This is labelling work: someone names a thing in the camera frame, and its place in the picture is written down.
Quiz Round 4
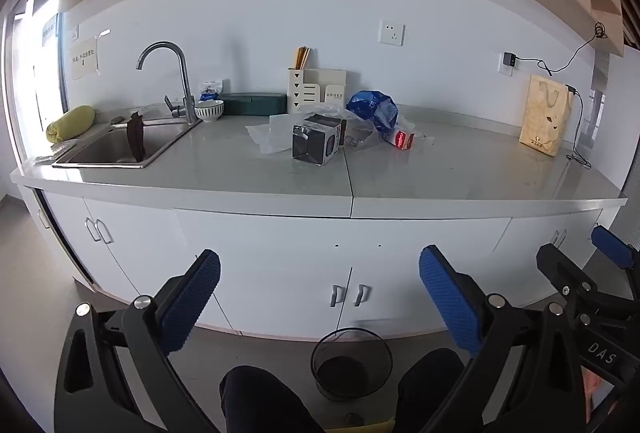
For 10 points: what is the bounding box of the white wall socket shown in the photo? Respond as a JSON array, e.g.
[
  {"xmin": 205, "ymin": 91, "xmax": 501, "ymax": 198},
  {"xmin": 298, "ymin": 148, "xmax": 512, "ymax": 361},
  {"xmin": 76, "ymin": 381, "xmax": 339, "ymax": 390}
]
[{"xmin": 378, "ymin": 20, "xmax": 406, "ymax": 46}]

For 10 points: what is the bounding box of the large clear plastic bag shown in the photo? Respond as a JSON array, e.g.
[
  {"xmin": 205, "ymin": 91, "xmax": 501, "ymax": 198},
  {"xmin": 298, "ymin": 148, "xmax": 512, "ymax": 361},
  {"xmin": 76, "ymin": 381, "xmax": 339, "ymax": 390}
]
[{"xmin": 245, "ymin": 103, "xmax": 381, "ymax": 156}]

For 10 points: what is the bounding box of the white patterned bowl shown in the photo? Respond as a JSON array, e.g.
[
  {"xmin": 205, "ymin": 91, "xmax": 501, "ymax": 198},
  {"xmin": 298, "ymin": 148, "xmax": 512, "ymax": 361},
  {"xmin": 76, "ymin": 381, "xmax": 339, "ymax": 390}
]
[{"xmin": 194, "ymin": 100, "xmax": 224, "ymax": 122}]

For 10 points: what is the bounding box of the stainless steel sink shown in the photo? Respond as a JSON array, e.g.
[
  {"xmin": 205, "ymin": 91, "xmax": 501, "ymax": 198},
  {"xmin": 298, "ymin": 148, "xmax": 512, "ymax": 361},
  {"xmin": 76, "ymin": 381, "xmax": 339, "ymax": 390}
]
[{"xmin": 52, "ymin": 119, "xmax": 203, "ymax": 170}]

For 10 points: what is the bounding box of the black cable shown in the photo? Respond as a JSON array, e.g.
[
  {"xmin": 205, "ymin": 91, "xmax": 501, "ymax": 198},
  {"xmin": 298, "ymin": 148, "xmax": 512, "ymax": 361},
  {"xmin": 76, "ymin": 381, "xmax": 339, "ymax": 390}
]
[
  {"xmin": 517, "ymin": 20, "xmax": 608, "ymax": 74},
  {"xmin": 565, "ymin": 84, "xmax": 593, "ymax": 170}
]

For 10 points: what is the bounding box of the chrome kitchen faucet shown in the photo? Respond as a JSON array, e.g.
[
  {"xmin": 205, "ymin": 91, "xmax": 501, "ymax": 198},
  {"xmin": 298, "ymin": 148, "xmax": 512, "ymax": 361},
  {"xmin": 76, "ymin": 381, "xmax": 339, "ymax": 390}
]
[{"xmin": 136, "ymin": 42, "xmax": 201, "ymax": 126}]

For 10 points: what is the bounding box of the paper wall notice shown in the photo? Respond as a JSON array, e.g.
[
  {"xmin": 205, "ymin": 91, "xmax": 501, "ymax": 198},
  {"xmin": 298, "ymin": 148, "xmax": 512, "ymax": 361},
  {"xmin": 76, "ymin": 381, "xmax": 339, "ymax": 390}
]
[{"xmin": 70, "ymin": 34, "xmax": 100, "ymax": 81}]

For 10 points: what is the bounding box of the window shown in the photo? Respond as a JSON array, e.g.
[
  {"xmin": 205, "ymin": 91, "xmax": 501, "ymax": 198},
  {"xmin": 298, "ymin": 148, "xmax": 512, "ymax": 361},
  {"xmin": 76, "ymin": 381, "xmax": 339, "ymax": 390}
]
[{"xmin": 2, "ymin": 0, "xmax": 71, "ymax": 174}]

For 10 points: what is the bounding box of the yellow cloth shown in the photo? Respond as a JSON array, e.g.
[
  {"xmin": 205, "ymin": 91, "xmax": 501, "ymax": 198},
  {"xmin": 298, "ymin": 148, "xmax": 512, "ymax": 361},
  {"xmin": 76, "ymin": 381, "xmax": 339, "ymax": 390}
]
[{"xmin": 46, "ymin": 105, "xmax": 96, "ymax": 144}]

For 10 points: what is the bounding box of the black grey cardboard box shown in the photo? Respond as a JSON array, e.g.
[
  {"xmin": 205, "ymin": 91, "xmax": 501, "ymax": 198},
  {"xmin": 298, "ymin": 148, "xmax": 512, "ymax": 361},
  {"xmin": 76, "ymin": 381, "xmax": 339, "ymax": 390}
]
[{"xmin": 292, "ymin": 114, "xmax": 347, "ymax": 165}]

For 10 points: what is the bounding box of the black wire mesh bin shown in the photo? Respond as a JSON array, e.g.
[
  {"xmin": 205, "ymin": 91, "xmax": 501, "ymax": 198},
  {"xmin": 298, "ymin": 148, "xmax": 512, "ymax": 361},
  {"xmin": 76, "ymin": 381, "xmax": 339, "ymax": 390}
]
[{"xmin": 310, "ymin": 328, "xmax": 393, "ymax": 401}]

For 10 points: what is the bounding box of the person's left leg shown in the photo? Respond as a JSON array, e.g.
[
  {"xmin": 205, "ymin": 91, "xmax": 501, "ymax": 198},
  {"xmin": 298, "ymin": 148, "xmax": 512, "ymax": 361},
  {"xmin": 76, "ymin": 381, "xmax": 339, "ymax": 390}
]
[{"xmin": 220, "ymin": 365, "xmax": 326, "ymax": 433}]

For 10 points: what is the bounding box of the cream utensil holder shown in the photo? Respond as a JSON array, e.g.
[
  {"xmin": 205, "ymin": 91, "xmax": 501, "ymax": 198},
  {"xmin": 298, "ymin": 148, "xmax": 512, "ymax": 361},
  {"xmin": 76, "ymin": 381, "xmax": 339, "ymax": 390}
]
[{"xmin": 286, "ymin": 68, "xmax": 321, "ymax": 114}]

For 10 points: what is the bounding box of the person's leg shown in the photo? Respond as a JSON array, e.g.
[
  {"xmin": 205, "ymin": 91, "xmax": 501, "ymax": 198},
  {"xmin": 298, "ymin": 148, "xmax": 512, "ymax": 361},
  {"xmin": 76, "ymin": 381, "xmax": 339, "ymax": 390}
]
[
  {"xmin": 220, "ymin": 365, "xmax": 326, "ymax": 433},
  {"xmin": 395, "ymin": 348, "xmax": 471, "ymax": 433}
]

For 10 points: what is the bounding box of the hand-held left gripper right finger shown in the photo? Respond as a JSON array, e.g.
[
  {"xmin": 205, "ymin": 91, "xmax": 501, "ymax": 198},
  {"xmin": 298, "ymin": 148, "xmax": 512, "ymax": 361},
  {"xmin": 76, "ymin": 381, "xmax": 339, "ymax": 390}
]
[{"xmin": 419, "ymin": 245, "xmax": 596, "ymax": 433}]

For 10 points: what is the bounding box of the white red toothpaste box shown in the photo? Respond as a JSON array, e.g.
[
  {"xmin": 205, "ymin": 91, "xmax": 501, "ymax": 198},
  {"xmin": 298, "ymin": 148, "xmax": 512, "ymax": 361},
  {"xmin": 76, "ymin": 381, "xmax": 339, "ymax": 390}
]
[{"xmin": 384, "ymin": 129, "xmax": 416, "ymax": 150}]

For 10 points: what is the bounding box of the blue plastic bag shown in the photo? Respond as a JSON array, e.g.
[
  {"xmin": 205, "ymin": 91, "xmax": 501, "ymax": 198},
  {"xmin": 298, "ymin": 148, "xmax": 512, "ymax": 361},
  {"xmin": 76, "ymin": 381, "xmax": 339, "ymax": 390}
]
[{"xmin": 346, "ymin": 89, "xmax": 399, "ymax": 134}]

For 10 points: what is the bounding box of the kraft paper bag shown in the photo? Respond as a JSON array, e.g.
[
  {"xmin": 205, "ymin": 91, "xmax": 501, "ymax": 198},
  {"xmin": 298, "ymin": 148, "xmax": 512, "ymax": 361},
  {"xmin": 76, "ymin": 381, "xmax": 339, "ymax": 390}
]
[{"xmin": 519, "ymin": 74, "xmax": 575, "ymax": 157}]

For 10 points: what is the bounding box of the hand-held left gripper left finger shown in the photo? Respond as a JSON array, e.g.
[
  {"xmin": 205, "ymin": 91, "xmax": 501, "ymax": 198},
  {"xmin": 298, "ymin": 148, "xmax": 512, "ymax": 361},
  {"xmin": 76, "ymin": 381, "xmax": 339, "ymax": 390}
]
[{"xmin": 54, "ymin": 249, "xmax": 236, "ymax": 433}]

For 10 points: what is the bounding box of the green storage box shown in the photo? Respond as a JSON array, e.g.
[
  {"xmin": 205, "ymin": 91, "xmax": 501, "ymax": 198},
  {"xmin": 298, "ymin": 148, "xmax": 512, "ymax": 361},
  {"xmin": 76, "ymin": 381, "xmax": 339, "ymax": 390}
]
[{"xmin": 220, "ymin": 92, "xmax": 288, "ymax": 115}]

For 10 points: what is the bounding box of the person's right leg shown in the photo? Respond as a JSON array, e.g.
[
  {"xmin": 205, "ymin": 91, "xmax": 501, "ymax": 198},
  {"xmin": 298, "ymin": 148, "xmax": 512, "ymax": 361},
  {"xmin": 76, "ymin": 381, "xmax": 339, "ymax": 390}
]
[{"xmin": 395, "ymin": 348, "xmax": 471, "ymax": 433}]

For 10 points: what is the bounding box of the brown cloth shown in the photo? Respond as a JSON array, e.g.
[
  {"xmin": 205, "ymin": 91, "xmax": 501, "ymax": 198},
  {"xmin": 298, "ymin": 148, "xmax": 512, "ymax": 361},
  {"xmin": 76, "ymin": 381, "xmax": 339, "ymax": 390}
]
[{"xmin": 126, "ymin": 111, "xmax": 147, "ymax": 162}]

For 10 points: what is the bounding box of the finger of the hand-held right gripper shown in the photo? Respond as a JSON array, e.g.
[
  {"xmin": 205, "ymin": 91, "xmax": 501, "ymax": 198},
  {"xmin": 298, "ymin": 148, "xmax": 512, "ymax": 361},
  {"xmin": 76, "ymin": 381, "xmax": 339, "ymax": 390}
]
[
  {"xmin": 591, "ymin": 225, "xmax": 640, "ymax": 300},
  {"xmin": 536, "ymin": 243, "xmax": 601, "ymax": 314}
]

